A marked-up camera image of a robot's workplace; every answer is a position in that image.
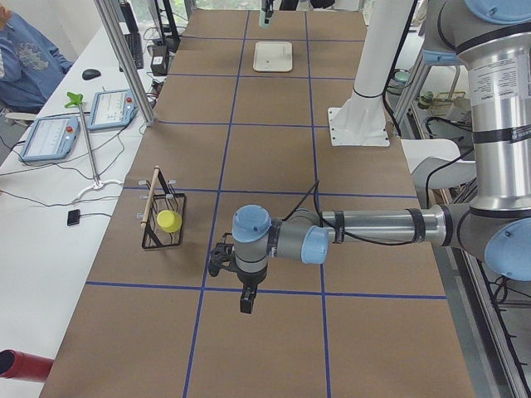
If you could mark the red cylinder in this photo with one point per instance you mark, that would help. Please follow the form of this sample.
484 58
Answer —
24 367

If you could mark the black keyboard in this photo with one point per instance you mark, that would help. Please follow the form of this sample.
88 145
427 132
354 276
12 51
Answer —
134 43

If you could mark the black computer mouse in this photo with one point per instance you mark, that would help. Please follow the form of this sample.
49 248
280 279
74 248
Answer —
90 74

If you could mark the blue teach pendant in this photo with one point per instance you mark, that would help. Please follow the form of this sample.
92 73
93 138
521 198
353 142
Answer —
50 138
112 109

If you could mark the small black puck sensor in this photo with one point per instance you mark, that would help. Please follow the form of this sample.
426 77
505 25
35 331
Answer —
73 217

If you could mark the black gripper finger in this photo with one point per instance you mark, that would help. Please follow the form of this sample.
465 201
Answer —
269 8

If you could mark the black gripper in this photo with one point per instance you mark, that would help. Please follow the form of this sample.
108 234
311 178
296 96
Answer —
250 279

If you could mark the black wire cup rack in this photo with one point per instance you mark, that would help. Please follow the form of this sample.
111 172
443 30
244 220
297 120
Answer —
165 198

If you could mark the left blue teach pendant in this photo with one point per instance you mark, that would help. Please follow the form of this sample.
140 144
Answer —
50 138

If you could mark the black power adapter box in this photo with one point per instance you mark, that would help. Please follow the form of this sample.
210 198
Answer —
160 60

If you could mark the wooden rack handle rod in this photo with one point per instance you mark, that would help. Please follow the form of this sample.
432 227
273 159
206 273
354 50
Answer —
149 200

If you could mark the right blue teach pendant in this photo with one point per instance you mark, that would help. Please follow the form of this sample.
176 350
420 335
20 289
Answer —
112 109

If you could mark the aluminium frame post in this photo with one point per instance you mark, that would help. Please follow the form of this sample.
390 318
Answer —
110 21

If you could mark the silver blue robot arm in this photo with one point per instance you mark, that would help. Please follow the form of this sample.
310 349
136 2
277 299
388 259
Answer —
492 40

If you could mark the yellow cup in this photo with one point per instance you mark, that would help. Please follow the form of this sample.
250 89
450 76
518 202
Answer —
169 221

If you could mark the cream rabbit tray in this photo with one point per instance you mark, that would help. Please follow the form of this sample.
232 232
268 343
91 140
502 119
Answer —
273 56

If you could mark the metal stand with green clip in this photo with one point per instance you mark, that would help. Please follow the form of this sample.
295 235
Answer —
76 100

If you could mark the light green cup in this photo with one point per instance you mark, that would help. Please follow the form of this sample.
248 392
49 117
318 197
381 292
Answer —
263 23

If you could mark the person in blue hoodie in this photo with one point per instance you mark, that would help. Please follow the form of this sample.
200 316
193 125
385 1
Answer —
31 65

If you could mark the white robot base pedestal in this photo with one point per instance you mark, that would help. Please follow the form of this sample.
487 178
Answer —
361 121

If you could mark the white plastic chair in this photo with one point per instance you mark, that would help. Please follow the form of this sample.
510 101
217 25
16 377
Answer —
425 155

